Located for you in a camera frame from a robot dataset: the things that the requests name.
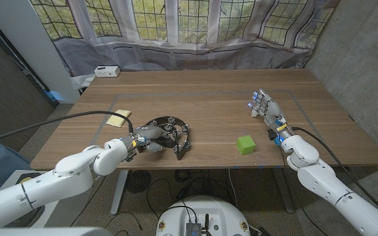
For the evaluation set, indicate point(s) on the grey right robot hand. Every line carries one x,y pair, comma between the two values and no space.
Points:
271,109

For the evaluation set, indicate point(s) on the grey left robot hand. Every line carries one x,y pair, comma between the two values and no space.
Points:
149,132

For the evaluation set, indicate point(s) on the black half-moon tambourine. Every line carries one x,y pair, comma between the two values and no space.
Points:
184,147

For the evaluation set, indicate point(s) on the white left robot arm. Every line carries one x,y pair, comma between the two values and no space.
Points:
61,177

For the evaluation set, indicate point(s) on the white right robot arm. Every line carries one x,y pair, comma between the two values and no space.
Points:
320,177

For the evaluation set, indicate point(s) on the green cube block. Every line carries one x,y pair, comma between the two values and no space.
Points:
245,145

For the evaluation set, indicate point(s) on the white crumpled tissue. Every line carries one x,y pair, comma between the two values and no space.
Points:
253,113

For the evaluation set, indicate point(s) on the pale yellow sponge pad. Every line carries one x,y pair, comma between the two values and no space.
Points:
118,118

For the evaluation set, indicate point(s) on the black round floor fan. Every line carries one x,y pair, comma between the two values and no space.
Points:
138,181

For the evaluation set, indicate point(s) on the white table leg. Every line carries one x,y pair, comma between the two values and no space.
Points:
119,193

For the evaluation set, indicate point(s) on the white power strip box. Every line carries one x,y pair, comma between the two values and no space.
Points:
107,71

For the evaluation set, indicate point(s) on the grey table leg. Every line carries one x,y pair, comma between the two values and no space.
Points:
284,193

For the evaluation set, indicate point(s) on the printed window backdrop cloth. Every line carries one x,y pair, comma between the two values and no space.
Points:
192,55

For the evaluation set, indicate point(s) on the white floor cabinet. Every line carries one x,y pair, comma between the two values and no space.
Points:
74,209

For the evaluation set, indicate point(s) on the white robot torso base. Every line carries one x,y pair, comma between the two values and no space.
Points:
222,213

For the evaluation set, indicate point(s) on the yellow and black pad device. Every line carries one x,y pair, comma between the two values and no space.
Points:
26,180

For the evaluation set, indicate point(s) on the blue-grey cushion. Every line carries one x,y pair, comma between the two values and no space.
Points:
5,167

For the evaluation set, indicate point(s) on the white pillar panel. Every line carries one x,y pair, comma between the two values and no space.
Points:
28,39

